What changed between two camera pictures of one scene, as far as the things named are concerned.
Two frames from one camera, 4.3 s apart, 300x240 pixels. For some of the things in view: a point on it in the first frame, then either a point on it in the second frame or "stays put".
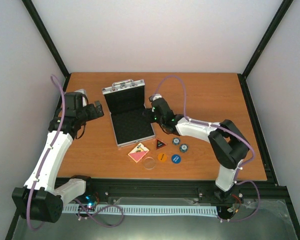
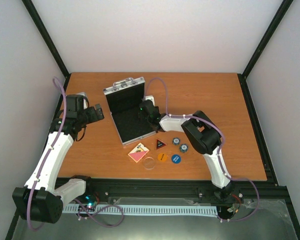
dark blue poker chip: x=183 y=148 stays put
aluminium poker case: x=126 y=102 stays put
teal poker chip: x=176 y=141 stays put
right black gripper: x=147 y=114 -> x=141 y=117
